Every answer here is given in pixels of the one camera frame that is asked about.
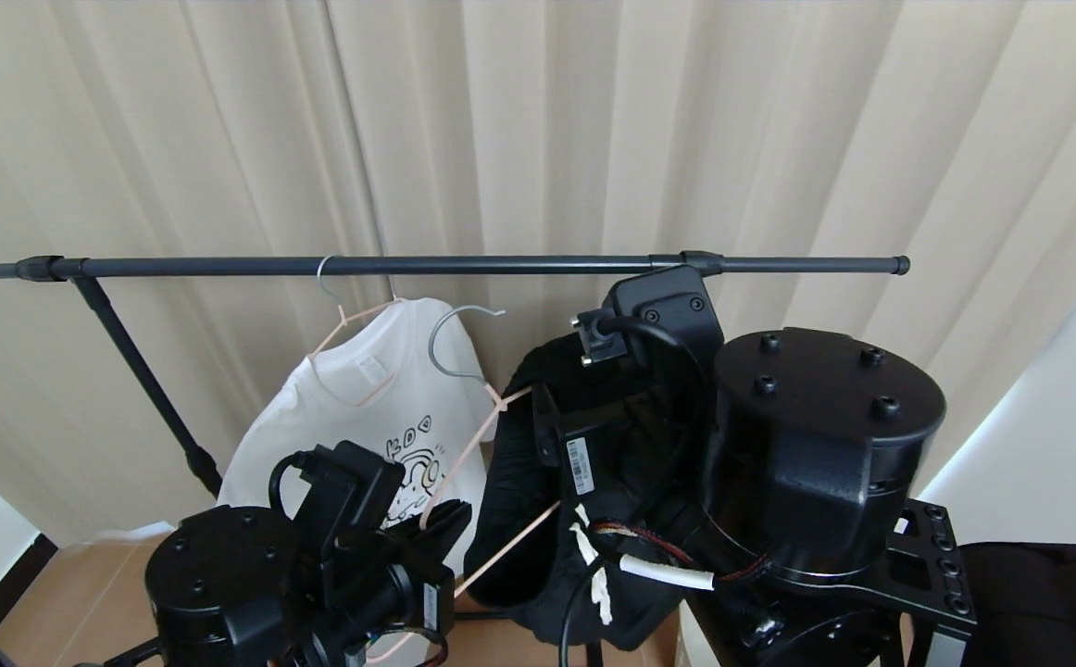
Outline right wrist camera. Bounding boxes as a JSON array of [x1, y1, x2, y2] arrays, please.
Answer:
[[572, 266, 725, 371]]

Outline white printed T-shirt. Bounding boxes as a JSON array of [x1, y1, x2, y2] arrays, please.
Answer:
[[217, 298, 499, 664]]

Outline pink clothes hanger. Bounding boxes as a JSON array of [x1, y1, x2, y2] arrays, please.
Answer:
[[308, 257, 407, 409], [367, 306, 562, 663]]

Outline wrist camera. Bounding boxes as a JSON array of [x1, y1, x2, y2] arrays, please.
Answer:
[[300, 441, 407, 559], [572, 266, 725, 371]]

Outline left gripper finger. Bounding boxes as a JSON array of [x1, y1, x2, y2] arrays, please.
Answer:
[[413, 500, 473, 571]]

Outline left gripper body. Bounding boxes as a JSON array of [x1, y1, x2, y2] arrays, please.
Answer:
[[307, 556, 456, 667]]

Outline black clothes rack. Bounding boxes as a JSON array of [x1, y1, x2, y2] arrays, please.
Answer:
[[0, 251, 910, 667]]

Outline black cable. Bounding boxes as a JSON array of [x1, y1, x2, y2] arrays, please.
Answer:
[[559, 315, 715, 667], [269, 451, 317, 506]]

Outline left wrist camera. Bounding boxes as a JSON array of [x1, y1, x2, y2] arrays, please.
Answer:
[[300, 441, 407, 559]]

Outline black shorts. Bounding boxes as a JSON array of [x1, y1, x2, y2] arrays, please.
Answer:
[[464, 333, 689, 649]]

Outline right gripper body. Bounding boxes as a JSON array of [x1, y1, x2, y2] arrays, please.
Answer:
[[534, 384, 706, 520]]

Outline beige curtain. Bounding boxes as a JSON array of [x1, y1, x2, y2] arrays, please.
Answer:
[[0, 0, 1076, 549]]

